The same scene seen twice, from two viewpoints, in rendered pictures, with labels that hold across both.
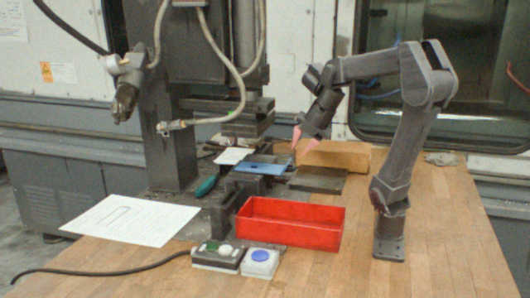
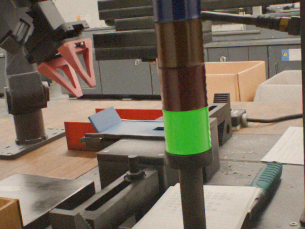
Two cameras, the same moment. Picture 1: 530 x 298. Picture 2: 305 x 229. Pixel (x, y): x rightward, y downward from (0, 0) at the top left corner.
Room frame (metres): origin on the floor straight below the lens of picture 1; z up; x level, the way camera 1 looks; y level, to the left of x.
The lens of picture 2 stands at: (1.77, 0.18, 1.17)
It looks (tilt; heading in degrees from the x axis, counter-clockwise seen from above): 13 degrees down; 192
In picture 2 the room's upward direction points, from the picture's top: 6 degrees counter-clockwise
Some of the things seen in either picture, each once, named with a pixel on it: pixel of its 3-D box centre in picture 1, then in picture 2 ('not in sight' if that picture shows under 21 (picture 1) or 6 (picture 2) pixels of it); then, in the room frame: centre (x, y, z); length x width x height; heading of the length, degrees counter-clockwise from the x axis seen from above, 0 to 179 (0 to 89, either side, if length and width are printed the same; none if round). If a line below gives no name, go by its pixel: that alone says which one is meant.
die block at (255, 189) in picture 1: (252, 180); (164, 164); (1.11, 0.05, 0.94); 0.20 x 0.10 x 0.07; 164
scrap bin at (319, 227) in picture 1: (291, 222); (133, 129); (0.88, -0.05, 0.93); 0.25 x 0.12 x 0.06; 74
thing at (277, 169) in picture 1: (262, 164); (143, 121); (1.09, 0.02, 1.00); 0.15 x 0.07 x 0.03; 74
